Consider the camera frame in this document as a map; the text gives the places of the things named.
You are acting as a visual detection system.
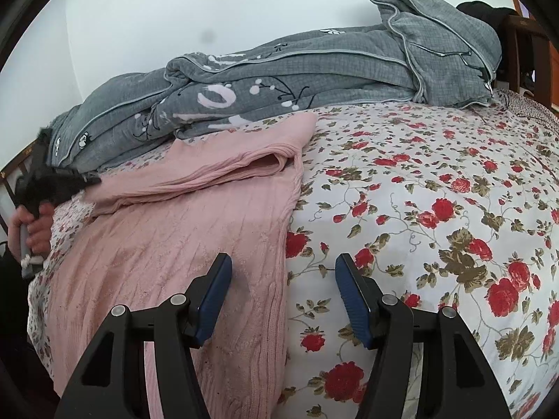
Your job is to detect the person's left hand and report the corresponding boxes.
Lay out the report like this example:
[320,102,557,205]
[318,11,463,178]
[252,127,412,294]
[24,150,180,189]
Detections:
[9,214,55,257]

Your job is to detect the grey printed quilt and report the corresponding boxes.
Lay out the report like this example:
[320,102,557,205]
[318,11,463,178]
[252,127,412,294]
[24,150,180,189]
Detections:
[46,0,503,173]

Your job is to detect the floral bed sheet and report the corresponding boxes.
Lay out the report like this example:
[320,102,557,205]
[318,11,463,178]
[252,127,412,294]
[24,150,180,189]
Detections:
[26,89,559,419]

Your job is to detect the pink knit sweater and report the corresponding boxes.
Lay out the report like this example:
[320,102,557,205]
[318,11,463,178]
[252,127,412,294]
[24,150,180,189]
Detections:
[44,112,317,419]

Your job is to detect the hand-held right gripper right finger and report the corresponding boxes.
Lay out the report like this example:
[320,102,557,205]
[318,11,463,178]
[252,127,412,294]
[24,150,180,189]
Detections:
[334,253,513,419]

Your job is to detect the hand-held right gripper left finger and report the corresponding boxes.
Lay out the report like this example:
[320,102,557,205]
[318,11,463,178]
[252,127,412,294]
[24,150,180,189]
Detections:
[53,253,233,419]

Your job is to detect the wooden bed rail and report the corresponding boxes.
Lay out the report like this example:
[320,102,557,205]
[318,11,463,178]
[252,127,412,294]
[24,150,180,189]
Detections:
[0,139,39,179]

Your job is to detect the wooden chair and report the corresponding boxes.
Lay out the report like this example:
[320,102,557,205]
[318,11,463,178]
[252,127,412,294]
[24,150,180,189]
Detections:
[498,2,559,108]

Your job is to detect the dark cloth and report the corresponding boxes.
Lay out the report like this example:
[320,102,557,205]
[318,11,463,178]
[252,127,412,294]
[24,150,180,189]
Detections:
[456,1,531,33]

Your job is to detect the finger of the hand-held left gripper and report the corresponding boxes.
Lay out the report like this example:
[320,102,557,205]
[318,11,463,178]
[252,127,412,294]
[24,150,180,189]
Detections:
[65,170,102,189]

